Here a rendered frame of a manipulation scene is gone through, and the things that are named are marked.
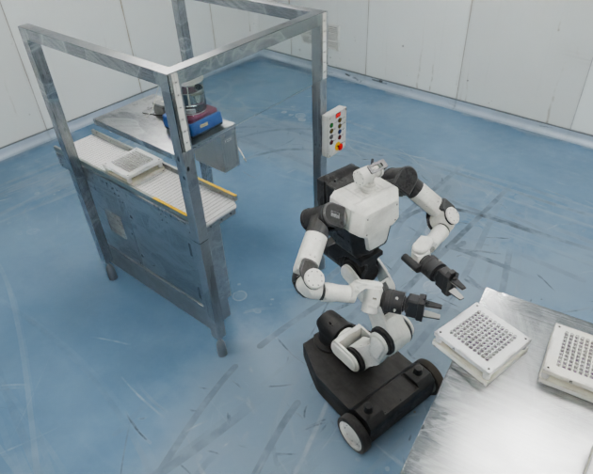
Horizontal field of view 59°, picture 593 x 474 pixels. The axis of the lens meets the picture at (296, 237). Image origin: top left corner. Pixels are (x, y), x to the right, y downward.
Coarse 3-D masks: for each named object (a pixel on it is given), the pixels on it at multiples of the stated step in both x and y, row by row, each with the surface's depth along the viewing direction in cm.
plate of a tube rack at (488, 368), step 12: (468, 312) 199; (444, 324) 195; (456, 324) 195; (504, 324) 194; (444, 336) 191; (504, 336) 190; (456, 348) 186; (468, 348) 186; (480, 348) 186; (516, 348) 185; (468, 360) 183; (480, 360) 182; (492, 360) 181; (504, 360) 181; (492, 372) 178
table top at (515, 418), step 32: (512, 320) 205; (544, 320) 204; (576, 320) 204; (544, 352) 192; (448, 384) 183; (480, 384) 182; (512, 384) 182; (544, 384) 181; (448, 416) 173; (480, 416) 173; (512, 416) 172; (544, 416) 172; (576, 416) 171; (416, 448) 165; (448, 448) 164; (480, 448) 164; (512, 448) 163; (544, 448) 163; (576, 448) 163
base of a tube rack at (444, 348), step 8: (440, 344) 193; (448, 352) 191; (456, 352) 190; (520, 352) 189; (456, 360) 189; (464, 360) 187; (512, 360) 187; (464, 368) 187; (472, 368) 185; (504, 368) 184; (480, 376) 182; (496, 376) 183; (488, 384) 181
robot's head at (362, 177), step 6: (360, 168) 203; (366, 168) 202; (372, 168) 203; (354, 174) 204; (360, 174) 201; (366, 174) 201; (372, 174) 202; (378, 174) 206; (354, 180) 206; (360, 180) 203; (366, 180) 201; (372, 180) 204; (366, 186) 207; (372, 186) 207
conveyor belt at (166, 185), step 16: (80, 144) 331; (96, 144) 330; (112, 144) 330; (96, 160) 314; (160, 176) 297; (176, 176) 296; (160, 192) 284; (176, 192) 283; (208, 192) 282; (208, 208) 270; (224, 208) 270; (208, 224) 263
